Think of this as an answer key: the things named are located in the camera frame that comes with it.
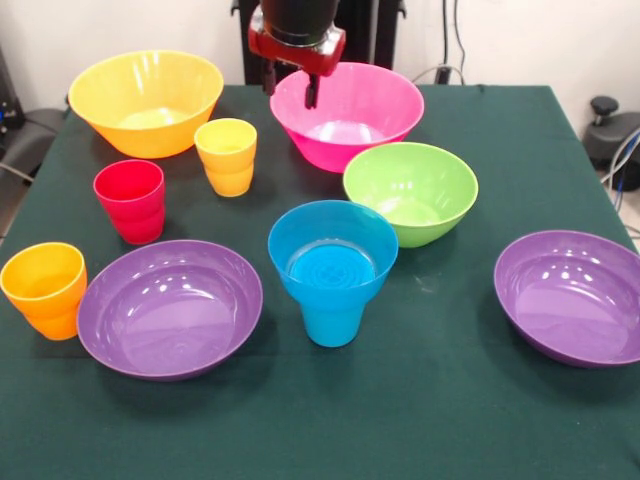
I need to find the light blue cable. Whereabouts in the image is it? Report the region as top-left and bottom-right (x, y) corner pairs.
(599, 127), (640, 189)

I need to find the blue plastic cup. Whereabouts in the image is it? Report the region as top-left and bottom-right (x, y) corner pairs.
(298, 295), (370, 349)

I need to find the yellow orange plastic cup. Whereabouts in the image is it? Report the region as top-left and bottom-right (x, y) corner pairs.
(193, 117), (259, 198)

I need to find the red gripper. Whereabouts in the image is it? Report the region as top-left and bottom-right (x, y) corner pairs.
(247, 9), (348, 109)

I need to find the black equipment box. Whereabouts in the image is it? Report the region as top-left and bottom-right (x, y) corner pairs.
(0, 47), (26, 132)

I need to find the black grey chair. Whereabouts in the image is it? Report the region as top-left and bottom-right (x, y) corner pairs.
(0, 107), (69, 182)

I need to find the green plastic bowl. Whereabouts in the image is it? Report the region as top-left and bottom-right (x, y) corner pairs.
(342, 141), (480, 249)

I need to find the black stand with knob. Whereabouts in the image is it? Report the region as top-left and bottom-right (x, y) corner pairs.
(582, 96), (640, 171)

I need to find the small blue plastic bowl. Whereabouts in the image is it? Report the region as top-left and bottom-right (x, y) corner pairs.
(267, 199), (400, 308)

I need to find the shallow purple plastic bowl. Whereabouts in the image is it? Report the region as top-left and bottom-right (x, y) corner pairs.
(76, 239), (265, 383)
(493, 229), (640, 370)

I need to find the large pink plastic bowl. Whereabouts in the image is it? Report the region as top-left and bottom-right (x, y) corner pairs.
(269, 61), (426, 174)

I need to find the large orange plastic bowl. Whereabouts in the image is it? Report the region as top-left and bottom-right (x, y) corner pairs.
(67, 49), (225, 160)

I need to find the red plastic cup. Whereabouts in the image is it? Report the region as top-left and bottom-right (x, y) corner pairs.
(92, 159), (167, 246)

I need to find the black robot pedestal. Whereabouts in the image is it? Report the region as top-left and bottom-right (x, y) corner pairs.
(230, 0), (407, 86)

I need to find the dark green tablecloth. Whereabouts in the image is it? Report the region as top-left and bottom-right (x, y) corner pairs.
(0, 83), (640, 480)

